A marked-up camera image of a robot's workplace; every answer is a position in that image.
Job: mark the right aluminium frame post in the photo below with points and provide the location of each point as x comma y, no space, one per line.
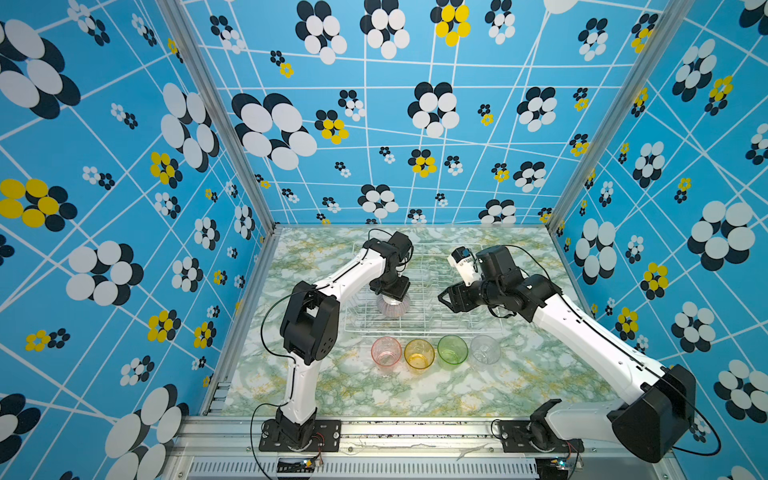
671,20

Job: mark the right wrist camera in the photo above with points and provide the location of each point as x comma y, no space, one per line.
463,261

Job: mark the left aluminium frame post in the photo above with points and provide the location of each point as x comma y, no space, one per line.
181,30

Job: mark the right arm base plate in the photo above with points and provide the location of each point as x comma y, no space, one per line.
526,436

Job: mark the right circuit board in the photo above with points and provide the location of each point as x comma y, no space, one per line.
552,469

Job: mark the clear glass cup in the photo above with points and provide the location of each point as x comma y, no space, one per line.
485,350

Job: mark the aluminium frame post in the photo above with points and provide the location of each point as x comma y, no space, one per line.
671,20
181,30

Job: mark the pink glass cup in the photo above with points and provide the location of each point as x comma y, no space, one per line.
386,352

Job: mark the circuit board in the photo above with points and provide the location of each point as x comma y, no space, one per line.
298,465
552,469

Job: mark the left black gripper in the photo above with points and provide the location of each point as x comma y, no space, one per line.
399,293

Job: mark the left circuit board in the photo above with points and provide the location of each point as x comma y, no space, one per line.
298,465

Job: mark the green glass cup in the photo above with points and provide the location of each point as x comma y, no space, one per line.
452,351

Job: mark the yellow glass cup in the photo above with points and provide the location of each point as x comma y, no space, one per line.
419,354

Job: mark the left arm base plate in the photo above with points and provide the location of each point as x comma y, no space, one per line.
321,435

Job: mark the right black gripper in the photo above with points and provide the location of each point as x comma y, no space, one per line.
458,294

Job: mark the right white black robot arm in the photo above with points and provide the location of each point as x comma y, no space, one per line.
655,405

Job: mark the aluminium front rail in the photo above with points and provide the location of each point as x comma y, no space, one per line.
393,448

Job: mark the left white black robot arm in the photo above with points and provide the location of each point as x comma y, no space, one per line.
310,324

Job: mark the white wire dish rack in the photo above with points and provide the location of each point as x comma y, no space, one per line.
429,273

